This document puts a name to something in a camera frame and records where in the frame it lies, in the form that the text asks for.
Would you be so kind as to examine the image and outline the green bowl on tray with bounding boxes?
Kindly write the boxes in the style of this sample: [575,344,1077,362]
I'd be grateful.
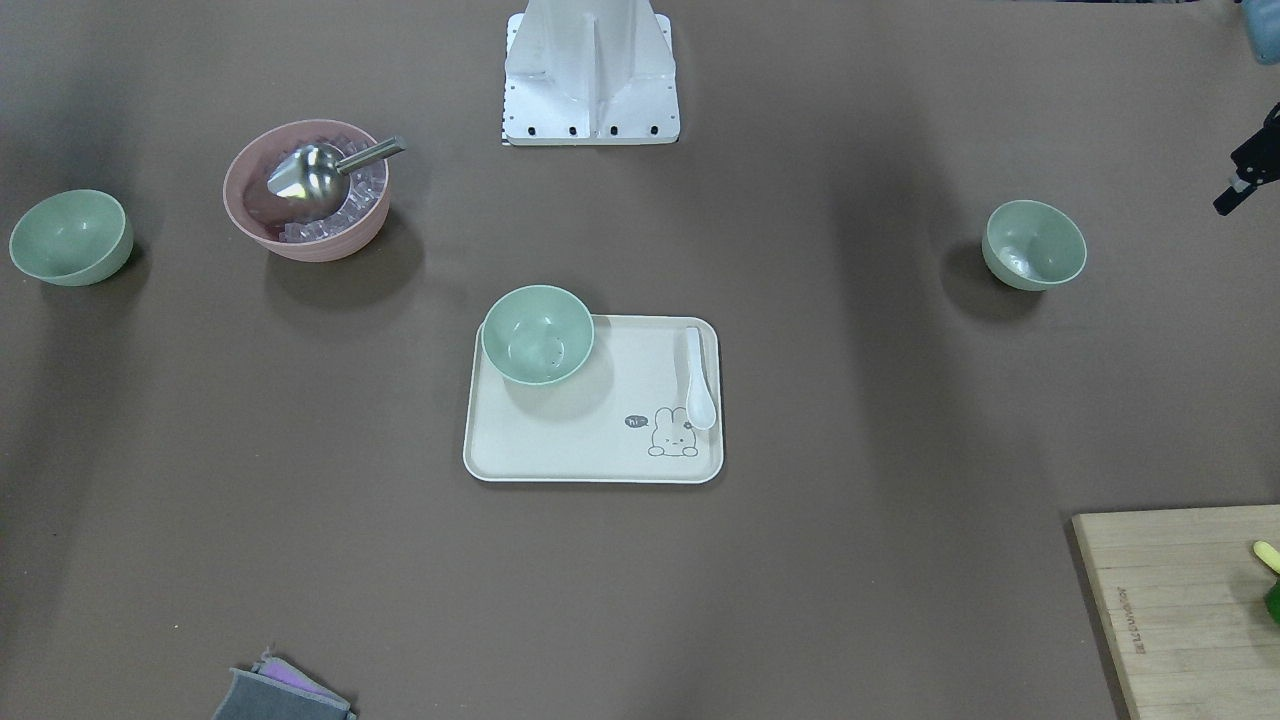
[479,284,596,386]

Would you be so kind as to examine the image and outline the purple cloth under grey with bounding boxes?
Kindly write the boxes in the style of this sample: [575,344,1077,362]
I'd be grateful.
[251,650,352,708]

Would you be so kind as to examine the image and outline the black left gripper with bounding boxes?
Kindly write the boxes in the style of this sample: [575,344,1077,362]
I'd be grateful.
[1213,102,1279,217]

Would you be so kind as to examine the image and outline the pink bowl with ice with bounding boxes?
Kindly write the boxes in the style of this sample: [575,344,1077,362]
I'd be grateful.
[221,119,404,263]

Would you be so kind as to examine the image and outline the white ceramic spoon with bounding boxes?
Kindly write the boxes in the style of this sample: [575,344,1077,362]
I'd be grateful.
[685,325,718,430]

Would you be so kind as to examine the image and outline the yellow plastic knife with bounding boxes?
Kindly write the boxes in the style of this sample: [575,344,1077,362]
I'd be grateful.
[1251,539,1280,575]

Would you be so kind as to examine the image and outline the metal ice scoop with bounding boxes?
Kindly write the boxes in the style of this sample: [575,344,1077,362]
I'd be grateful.
[266,136,406,217]

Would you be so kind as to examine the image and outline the green lime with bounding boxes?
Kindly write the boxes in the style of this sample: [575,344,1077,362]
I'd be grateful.
[1263,582,1280,625]

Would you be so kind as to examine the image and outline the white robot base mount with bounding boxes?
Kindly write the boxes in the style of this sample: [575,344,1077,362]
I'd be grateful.
[500,1,682,147]

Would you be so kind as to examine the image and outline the green bowl robot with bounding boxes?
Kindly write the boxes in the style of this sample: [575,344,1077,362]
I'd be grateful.
[980,200,1088,292]
[9,190,134,287]

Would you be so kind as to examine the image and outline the wooden cutting board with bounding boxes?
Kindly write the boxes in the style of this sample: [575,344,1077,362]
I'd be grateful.
[1071,505,1279,719]

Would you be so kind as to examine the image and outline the cream rabbit tray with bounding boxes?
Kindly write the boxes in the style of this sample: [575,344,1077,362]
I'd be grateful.
[462,315,724,486]

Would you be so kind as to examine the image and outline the grey folded cloth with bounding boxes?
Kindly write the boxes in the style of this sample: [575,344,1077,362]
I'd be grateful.
[212,667,358,719]

